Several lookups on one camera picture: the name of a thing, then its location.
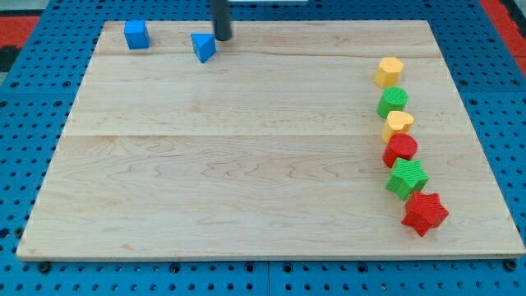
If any red cylinder block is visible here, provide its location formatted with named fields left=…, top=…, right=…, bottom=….
left=382, top=134, right=418, bottom=168

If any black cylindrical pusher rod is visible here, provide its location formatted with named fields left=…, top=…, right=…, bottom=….
left=210, top=0, right=232, bottom=41

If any blue triangular prism block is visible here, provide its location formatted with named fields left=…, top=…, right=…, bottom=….
left=191, top=33, right=216, bottom=63

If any green cylinder block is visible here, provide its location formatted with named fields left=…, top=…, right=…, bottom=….
left=376, top=86, right=408, bottom=119

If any light wooden board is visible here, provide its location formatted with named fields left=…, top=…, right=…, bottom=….
left=16, top=21, right=525, bottom=262

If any blue cube block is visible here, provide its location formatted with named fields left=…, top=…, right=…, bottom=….
left=123, top=20, right=150, bottom=50

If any green star block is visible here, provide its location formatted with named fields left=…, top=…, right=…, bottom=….
left=385, top=158, right=429, bottom=201

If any yellow heart block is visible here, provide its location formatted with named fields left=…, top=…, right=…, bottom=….
left=381, top=111, right=414, bottom=143

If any yellow hexagon block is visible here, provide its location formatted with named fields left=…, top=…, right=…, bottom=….
left=374, top=57, right=404, bottom=88

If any red star block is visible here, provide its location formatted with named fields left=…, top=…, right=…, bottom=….
left=401, top=191, right=450, bottom=237

